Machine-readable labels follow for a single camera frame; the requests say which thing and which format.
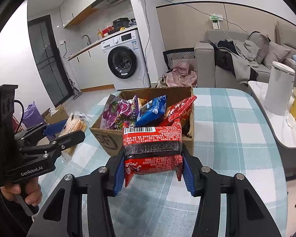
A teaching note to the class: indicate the purple candy bag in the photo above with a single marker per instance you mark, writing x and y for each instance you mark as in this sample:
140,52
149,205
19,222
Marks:
119,112

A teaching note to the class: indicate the small floor cardboard box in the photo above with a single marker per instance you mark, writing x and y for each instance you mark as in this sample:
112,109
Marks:
55,115

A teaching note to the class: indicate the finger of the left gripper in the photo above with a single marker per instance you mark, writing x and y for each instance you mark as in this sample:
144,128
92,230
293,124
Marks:
58,145
40,131

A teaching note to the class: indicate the grey square pillow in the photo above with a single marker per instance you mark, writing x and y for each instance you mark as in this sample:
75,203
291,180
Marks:
276,53

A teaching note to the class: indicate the grey jacket on sofa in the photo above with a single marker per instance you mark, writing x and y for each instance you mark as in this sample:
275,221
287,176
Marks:
238,58

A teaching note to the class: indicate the teal plaid tablecloth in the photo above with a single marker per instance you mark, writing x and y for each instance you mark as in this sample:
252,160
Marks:
231,136

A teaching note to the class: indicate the white wall power strip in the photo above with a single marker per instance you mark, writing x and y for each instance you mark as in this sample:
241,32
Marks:
216,19

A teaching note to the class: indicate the red ramen noodle pack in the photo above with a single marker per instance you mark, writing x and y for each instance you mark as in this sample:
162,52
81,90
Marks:
150,150

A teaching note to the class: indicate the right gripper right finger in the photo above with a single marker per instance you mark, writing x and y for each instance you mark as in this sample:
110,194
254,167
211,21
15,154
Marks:
247,215

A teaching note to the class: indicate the pink cloth pile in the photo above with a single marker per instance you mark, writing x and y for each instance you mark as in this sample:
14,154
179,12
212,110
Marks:
181,76

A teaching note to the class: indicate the white side table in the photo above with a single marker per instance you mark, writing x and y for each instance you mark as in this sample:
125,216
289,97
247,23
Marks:
282,127

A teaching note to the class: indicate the white kitchen counter cabinet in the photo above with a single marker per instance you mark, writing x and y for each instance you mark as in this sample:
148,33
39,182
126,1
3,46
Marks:
90,67

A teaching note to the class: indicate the black glass door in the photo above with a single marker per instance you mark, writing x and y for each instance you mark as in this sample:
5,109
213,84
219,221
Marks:
48,61

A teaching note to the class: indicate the black patterned basket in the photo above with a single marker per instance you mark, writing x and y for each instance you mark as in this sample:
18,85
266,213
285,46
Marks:
178,54

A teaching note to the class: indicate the clear cookie bread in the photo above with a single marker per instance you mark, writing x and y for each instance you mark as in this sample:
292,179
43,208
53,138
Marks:
77,121

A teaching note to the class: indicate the red cone snack bag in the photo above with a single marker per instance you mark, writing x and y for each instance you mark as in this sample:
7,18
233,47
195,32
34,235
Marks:
182,111

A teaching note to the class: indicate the purple plastic bag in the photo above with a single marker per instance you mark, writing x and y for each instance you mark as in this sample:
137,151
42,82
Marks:
31,116

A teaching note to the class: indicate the white washing machine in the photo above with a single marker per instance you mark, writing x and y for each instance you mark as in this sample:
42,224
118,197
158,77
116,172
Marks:
126,61

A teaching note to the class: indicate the blue snack bag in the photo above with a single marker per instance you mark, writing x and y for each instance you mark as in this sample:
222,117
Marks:
152,112

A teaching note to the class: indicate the grey sofa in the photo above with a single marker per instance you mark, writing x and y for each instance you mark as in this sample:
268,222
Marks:
210,75

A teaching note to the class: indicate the black rice cooker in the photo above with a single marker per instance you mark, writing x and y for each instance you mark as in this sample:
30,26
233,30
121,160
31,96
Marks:
121,22

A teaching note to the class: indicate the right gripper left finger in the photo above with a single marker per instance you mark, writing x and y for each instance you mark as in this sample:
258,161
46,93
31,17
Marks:
61,214

